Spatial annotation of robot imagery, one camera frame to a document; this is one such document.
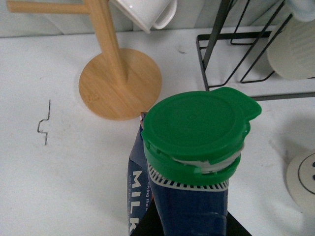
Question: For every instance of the cream mug with black handle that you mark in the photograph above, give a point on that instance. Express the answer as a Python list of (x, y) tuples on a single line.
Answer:
[(300, 181)]

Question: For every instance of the cream ribbed cup left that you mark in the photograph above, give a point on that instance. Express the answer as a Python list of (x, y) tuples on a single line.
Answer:
[(291, 50)]

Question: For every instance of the wooden mug tree stand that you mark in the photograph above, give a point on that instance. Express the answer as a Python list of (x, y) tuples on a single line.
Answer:
[(117, 84)]

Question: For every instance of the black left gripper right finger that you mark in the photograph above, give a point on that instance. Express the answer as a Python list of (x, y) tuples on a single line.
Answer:
[(234, 228)]

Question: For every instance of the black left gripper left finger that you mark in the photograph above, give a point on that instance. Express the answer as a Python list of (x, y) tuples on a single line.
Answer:
[(150, 224)]

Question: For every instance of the black wire cup rack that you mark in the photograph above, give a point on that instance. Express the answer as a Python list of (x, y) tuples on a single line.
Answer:
[(234, 52)]

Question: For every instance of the blue white milk carton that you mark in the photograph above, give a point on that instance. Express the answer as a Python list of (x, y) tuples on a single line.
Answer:
[(187, 148)]

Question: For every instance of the white mug on tree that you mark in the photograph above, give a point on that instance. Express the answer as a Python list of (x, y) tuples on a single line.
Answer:
[(147, 14)]

